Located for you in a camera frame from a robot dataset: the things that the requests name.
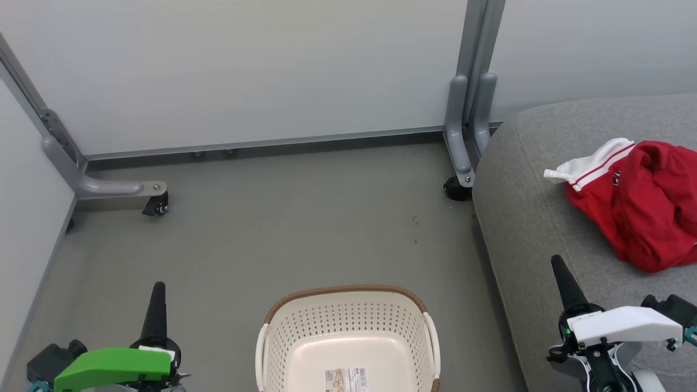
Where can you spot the black caster wheel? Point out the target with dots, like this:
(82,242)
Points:
(456,189)
(157,205)

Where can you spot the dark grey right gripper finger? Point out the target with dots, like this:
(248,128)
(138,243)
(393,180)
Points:
(566,286)

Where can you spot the grey partition post with foot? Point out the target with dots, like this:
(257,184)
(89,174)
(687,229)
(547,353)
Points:
(484,109)
(103,188)
(456,125)

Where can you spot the grey fabric sofa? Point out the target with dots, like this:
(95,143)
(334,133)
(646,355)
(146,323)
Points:
(533,228)

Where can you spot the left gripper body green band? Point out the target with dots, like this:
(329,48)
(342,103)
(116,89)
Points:
(109,365)

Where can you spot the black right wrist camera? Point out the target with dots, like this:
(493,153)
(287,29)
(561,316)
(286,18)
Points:
(675,310)

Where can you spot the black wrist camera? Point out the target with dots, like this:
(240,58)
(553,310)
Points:
(675,310)
(49,362)

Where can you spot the red white jersey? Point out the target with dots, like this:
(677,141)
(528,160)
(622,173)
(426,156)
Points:
(648,207)

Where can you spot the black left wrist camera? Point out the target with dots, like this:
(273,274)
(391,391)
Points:
(49,362)

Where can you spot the printed basket label sticker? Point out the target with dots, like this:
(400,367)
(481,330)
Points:
(346,379)

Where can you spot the grey partition bottom rail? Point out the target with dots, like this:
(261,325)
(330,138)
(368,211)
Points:
(272,144)

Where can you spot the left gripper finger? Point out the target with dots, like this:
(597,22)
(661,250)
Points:
(156,316)

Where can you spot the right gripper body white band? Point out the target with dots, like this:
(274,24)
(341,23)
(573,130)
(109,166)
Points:
(626,324)

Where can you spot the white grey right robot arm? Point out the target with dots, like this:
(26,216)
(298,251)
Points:
(642,381)

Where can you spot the cream perforated laundry basket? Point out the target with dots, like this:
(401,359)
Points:
(348,326)

